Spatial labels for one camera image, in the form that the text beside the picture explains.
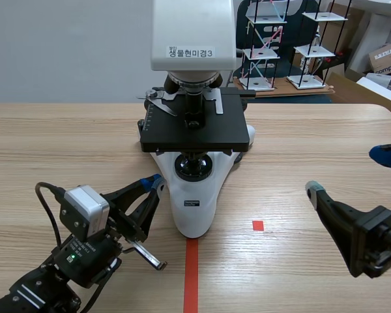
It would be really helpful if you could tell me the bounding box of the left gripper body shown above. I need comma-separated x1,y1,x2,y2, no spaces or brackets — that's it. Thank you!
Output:
53,203,169,289

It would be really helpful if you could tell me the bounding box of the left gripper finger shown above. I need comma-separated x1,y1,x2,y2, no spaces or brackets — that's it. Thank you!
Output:
128,178,167,243
100,174,163,216

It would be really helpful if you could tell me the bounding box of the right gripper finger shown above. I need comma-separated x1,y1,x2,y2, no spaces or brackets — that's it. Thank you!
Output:
368,141,391,171
305,179,363,273

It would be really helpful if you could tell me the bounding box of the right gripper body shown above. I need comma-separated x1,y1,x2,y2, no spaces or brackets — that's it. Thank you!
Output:
349,204,391,280

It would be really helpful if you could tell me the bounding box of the white and black microscope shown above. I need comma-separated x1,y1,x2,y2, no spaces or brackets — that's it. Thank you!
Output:
136,0,257,239

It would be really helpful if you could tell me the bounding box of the flat brown cardboard box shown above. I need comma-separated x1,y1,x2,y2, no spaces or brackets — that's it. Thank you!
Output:
325,67,391,127

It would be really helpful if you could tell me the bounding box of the white tiered black rod tower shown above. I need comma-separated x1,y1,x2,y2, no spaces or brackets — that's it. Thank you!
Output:
285,0,350,91

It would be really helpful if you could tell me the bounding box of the dark blue chair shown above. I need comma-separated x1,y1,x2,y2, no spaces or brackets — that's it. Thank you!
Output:
235,0,319,81

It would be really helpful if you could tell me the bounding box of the white tiered straw tower model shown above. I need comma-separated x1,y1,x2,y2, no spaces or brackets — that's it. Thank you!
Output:
239,0,288,92

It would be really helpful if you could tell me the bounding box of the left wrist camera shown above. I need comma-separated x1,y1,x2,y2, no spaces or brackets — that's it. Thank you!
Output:
59,185,111,241

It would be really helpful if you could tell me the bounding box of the black left wrist camera cable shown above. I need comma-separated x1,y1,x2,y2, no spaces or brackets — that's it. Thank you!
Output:
35,182,67,250

